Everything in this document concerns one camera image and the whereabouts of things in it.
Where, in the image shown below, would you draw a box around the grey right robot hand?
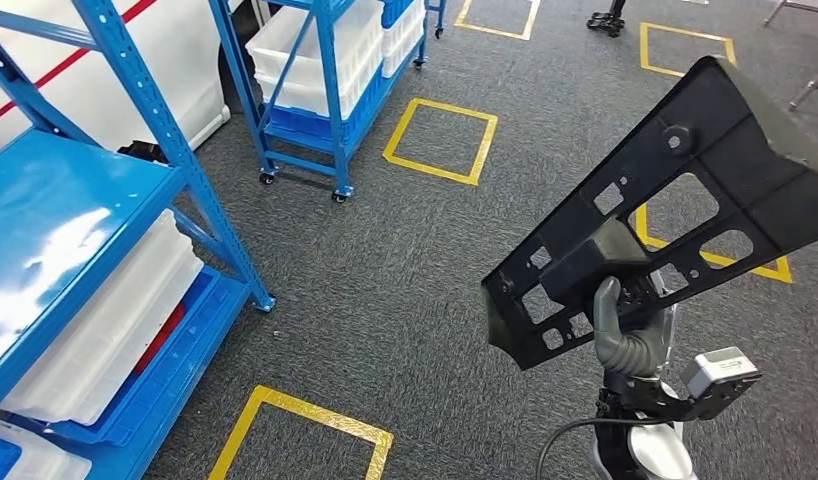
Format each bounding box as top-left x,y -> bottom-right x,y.
593,276 -> 679,380

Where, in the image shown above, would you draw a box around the black plastic frame part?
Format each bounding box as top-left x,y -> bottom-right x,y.
480,54 -> 818,371

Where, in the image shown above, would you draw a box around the yellow floor tape square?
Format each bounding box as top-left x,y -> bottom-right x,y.
634,201 -> 793,285
206,385 -> 395,480
453,0 -> 541,42
639,21 -> 738,79

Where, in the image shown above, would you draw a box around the person's feet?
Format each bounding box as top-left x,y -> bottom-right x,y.
586,0 -> 628,38

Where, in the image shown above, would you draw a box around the white plastic bin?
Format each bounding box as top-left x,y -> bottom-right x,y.
0,415 -> 94,480
0,209 -> 206,427
245,0 -> 386,94
255,62 -> 386,122
381,3 -> 428,79

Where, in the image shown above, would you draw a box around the red item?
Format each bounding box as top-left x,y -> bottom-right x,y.
131,303 -> 186,378

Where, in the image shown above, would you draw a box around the white car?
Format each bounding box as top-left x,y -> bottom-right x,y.
0,0 -> 265,160

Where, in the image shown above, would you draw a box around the red barrier belt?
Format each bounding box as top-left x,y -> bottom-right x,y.
0,0 -> 159,130

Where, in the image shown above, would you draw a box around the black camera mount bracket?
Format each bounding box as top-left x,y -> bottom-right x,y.
604,374 -> 761,424

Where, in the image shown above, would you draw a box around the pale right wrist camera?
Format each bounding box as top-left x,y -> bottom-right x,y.
680,346 -> 763,402

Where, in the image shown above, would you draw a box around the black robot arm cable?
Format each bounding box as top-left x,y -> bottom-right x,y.
536,417 -> 675,480

